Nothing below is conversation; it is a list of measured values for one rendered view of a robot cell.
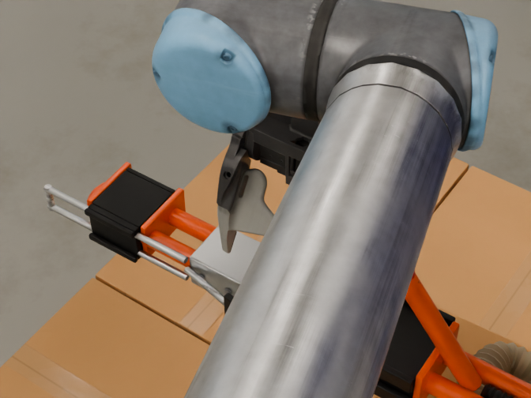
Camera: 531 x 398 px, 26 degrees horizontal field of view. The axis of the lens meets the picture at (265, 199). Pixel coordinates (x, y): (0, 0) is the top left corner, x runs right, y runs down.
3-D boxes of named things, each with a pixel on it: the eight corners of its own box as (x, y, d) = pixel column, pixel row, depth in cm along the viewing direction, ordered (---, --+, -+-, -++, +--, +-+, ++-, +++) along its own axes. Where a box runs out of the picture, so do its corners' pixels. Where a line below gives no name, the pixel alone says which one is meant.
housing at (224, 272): (274, 272, 130) (274, 245, 126) (240, 312, 126) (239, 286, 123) (223, 245, 132) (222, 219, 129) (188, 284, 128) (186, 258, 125)
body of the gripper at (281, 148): (304, 200, 104) (306, 103, 95) (226, 163, 107) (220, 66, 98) (347, 149, 108) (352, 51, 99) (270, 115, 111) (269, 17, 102)
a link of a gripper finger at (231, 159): (222, 212, 105) (251, 123, 102) (209, 206, 105) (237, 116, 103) (246, 206, 109) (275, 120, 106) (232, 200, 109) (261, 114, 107)
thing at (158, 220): (186, 218, 135) (184, 189, 131) (148, 259, 131) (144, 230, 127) (129, 189, 138) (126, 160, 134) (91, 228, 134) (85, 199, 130)
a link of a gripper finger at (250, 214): (254, 277, 106) (284, 185, 103) (201, 251, 108) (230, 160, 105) (269, 272, 108) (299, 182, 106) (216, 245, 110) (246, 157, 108)
